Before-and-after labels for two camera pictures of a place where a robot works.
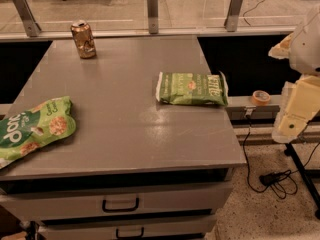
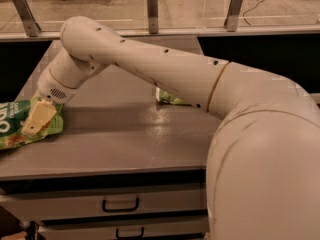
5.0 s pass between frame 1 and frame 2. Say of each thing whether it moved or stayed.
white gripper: moved
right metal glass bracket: stayed
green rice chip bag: moved
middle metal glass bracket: stayed
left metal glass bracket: stayed
